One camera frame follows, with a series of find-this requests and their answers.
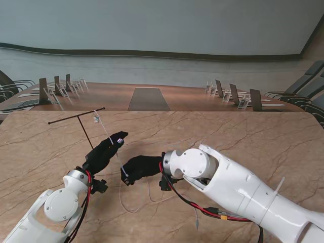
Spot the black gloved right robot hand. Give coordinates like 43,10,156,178
120,154,165,186

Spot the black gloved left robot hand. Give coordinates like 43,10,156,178
82,131,129,176

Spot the thin white cable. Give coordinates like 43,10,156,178
92,109,200,231

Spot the black T-bar rack hexagon base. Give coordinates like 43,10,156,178
47,107,106,152

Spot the brown wooden conference table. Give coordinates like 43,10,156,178
0,81,308,113

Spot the grey desk pad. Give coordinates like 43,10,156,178
0,99,41,112

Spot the dark grey office chair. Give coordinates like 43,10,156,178
264,60,324,98
0,88,16,104
302,92,324,128
0,70,36,96
286,73,324,106

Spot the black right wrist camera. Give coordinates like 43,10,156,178
159,174,178,191

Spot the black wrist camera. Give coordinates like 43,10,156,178
91,178,109,195
159,174,178,191

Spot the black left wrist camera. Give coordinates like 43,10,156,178
91,178,109,195

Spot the red black left arm cable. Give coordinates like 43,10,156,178
64,169,93,243

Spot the red black arm cable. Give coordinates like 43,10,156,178
158,161,265,243
64,169,93,243

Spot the red black right arm cable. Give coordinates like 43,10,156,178
158,161,265,243

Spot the white right arm cable tie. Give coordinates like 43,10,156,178
274,176,286,197

